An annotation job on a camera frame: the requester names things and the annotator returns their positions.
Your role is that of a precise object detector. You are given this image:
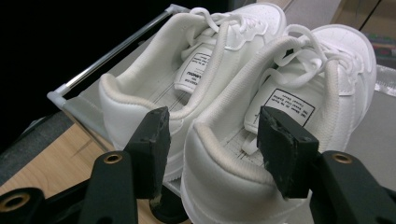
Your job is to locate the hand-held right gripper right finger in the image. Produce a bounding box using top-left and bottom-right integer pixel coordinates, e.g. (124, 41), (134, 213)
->
(256, 105), (320, 200)

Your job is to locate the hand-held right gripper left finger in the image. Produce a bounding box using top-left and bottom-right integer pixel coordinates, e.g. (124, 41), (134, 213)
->
(124, 105), (172, 200)

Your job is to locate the white sneaker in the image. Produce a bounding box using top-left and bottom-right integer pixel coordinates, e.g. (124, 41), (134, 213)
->
(180, 23), (377, 224)
(98, 2), (288, 185)

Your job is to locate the metal shoe rack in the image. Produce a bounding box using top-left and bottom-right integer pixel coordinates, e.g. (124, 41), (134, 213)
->
(46, 3), (396, 194)

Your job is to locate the book with red cover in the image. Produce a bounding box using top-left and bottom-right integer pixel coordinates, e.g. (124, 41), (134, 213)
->
(365, 32), (396, 68)

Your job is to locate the wooden cabinet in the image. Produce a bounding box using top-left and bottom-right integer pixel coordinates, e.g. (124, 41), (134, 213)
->
(330, 0), (396, 36)

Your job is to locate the thin black hanging cable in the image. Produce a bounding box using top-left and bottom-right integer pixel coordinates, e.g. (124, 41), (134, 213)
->
(358, 0), (385, 32)

